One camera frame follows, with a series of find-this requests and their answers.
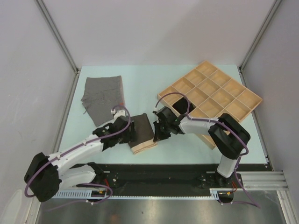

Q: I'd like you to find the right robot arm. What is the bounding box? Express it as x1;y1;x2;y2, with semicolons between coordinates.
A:
153;106;251;187

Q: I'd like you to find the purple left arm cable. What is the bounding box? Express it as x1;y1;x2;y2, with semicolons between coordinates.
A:
24;105;131;212

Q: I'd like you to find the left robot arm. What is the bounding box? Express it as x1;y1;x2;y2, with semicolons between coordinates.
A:
24;115;136;202

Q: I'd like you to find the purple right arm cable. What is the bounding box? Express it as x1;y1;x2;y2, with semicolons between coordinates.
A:
154;92;261;208

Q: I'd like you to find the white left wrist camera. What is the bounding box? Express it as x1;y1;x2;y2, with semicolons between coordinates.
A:
111;109;126;118

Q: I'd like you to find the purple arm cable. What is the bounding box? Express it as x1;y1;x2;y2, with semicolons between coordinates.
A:
154;92;261;208
24;105;131;212

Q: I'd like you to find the grey slotted cable duct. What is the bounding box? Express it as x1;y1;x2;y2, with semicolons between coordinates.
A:
53;188;219;200

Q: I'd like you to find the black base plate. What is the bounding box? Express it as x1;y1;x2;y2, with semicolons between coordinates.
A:
70;163;245;196

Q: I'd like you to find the brown underwear beige waistband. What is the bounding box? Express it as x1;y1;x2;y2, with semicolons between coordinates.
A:
128;113;157;154

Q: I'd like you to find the wooden compartment tray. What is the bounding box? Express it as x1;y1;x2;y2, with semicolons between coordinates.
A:
157;61;262;147

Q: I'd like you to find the black underwear beige waistband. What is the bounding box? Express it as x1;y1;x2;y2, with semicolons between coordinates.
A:
172;98;196;116

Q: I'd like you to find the grey striped underwear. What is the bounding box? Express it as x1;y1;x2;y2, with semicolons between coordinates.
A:
81;76;125;127

